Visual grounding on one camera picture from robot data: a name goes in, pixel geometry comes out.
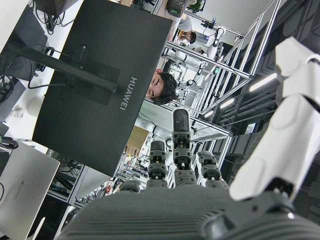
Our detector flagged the right white-grey robot hand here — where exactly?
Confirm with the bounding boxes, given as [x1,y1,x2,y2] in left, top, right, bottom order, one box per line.
[57,36,320,240]

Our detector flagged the black Huawei monitor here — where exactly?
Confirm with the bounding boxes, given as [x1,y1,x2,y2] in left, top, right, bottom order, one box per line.
[32,0,173,178]

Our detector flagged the person with black hair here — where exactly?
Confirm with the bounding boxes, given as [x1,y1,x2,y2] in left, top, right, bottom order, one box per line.
[145,69,179,106]

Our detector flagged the silver Huawei laptop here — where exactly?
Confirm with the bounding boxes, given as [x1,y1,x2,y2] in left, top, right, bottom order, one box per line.
[0,141,61,240]

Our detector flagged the white round desk cup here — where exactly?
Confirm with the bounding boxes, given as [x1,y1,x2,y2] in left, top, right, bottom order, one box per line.
[27,96,45,118]

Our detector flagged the dark grey monitor stand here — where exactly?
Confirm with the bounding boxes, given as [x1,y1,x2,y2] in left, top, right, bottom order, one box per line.
[0,4,118,94]

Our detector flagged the long ceiling light strip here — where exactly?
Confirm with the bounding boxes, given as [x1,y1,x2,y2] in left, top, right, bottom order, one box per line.
[249,72,278,93]

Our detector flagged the crumpled white tissue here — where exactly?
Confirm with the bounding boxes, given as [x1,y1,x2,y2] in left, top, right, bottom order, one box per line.
[11,104,25,118]

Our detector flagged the flat dark grey box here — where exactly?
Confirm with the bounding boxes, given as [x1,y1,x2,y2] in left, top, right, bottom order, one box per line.
[0,78,27,123]

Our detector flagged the person in white shirt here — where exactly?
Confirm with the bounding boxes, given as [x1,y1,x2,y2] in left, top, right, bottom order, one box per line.
[177,14,198,45]

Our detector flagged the black device with green light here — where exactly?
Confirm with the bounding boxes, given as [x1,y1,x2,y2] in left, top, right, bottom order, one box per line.
[166,0,187,18]

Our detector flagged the green plant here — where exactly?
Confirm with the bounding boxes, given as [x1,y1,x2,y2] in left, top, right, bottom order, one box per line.
[187,0,206,12]

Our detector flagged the dark grey desk device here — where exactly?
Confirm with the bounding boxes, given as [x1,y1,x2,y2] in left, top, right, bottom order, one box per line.
[33,0,85,17]

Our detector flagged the white panel workcell frame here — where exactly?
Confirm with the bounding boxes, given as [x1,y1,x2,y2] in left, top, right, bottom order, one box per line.
[117,99,233,191]

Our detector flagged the coiled black cable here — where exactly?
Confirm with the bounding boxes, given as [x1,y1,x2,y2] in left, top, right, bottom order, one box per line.
[0,136,20,150]

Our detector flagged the aluminium frame cage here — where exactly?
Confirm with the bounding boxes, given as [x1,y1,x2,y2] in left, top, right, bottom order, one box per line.
[161,0,282,118]

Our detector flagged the black monitor cable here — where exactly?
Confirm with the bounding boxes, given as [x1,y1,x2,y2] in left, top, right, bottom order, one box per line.
[27,46,76,90]

